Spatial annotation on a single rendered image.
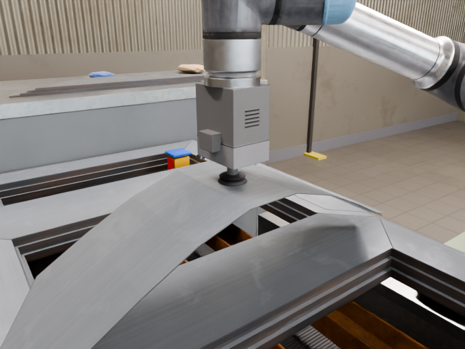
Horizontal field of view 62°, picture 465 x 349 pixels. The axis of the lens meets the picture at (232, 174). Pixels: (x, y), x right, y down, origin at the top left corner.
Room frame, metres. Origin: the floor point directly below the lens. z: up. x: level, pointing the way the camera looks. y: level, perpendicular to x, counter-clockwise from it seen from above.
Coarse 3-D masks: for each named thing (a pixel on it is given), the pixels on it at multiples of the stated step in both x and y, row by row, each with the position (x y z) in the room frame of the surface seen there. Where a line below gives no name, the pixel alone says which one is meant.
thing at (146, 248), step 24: (120, 216) 0.49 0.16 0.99; (144, 216) 0.47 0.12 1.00; (96, 240) 0.46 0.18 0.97; (120, 240) 0.44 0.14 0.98; (144, 240) 0.43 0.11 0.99; (168, 240) 0.41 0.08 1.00; (120, 264) 0.40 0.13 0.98; (144, 264) 0.39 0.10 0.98; (168, 264) 0.37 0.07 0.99; (144, 288) 0.35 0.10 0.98
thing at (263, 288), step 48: (0, 192) 0.93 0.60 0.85; (48, 192) 0.99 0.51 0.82; (48, 240) 0.68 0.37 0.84; (288, 240) 0.65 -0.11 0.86; (336, 240) 0.65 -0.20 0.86; (384, 240) 0.65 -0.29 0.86; (192, 288) 0.50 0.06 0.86; (240, 288) 0.50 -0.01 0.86; (288, 288) 0.50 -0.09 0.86; (336, 288) 0.53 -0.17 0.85; (432, 288) 0.55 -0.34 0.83; (144, 336) 0.40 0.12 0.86; (192, 336) 0.40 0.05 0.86; (240, 336) 0.42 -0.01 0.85; (288, 336) 0.45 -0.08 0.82
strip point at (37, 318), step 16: (32, 288) 0.42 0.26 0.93; (32, 304) 0.39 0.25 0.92; (48, 304) 0.38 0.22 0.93; (16, 320) 0.38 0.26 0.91; (32, 320) 0.37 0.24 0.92; (48, 320) 0.36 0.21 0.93; (16, 336) 0.36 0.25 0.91; (32, 336) 0.35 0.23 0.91; (48, 336) 0.34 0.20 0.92; (64, 336) 0.33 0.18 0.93
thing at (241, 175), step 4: (224, 172) 0.53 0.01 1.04; (240, 172) 0.53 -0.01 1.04; (220, 176) 0.52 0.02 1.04; (224, 176) 0.52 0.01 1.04; (228, 176) 0.52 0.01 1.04; (232, 176) 0.52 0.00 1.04; (236, 176) 0.52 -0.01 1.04; (240, 176) 0.52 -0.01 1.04; (244, 176) 0.52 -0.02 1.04; (224, 180) 0.52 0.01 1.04; (228, 180) 0.51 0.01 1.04; (232, 180) 0.51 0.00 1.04; (236, 180) 0.51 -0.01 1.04; (240, 180) 0.52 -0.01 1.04
